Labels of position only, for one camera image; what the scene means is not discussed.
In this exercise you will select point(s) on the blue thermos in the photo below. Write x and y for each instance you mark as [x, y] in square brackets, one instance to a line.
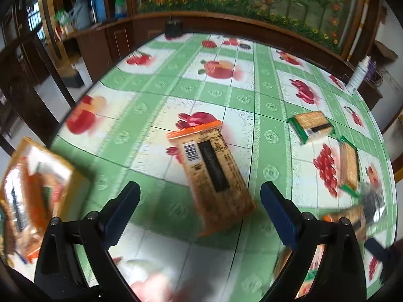
[100, 4]

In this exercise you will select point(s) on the square green cracker packet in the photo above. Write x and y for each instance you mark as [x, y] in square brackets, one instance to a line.
[311, 125]

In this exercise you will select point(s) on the brown cardboard box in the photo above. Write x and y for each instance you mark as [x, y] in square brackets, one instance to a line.
[385, 52]

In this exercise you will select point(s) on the long green cracker packet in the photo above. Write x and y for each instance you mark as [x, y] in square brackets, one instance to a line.
[349, 166]

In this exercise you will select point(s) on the green labelled bottle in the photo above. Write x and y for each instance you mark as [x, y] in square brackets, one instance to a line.
[120, 4]

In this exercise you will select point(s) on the small black device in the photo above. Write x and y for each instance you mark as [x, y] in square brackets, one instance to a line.
[173, 28]

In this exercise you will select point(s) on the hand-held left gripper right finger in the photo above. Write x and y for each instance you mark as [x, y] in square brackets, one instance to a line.
[280, 217]

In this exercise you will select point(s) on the orange-edged barcode cracker packet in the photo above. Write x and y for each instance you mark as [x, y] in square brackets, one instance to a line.
[214, 176]

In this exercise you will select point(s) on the white bottle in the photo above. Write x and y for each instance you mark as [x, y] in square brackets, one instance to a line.
[359, 75]

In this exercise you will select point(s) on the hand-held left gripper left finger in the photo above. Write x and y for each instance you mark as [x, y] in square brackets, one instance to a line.
[121, 217]

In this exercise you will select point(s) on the green white box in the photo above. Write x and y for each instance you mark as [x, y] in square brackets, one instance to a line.
[63, 19]

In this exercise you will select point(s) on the purple bottle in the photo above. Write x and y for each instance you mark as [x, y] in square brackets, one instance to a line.
[372, 67]

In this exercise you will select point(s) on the grey-blue kettle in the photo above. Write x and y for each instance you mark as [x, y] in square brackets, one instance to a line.
[80, 12]

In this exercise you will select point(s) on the brown wooden wall cabinet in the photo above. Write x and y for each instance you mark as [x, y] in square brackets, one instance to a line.
[126, 37]

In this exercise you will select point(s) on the grey snack packet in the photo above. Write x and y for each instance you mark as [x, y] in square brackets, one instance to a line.
[373, 199]

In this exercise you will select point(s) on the green fruit-print tablecloth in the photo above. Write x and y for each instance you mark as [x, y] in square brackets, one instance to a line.
[214, 94]

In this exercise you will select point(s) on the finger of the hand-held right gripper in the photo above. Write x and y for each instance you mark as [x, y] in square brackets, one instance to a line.
[376, 248]

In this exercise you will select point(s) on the yellow tray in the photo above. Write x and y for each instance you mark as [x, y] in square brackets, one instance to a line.
[23, 146]

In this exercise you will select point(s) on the orange and green snack packet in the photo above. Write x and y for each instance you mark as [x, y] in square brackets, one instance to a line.
[311, 273]

